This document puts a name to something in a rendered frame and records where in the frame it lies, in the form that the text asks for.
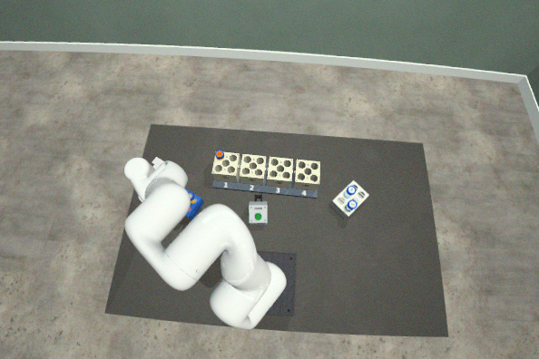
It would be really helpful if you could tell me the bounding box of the cream block with round holes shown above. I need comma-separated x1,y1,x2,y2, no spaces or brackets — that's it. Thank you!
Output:
267,157,293,188
240,154,266,186
212,152,240,182
293,160,320,190

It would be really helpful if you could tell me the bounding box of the white tube rack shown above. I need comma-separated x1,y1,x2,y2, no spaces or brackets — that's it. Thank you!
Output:
329,180,368,218

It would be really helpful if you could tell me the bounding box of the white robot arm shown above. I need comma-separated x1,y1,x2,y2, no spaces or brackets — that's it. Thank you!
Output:
124,157,287,330

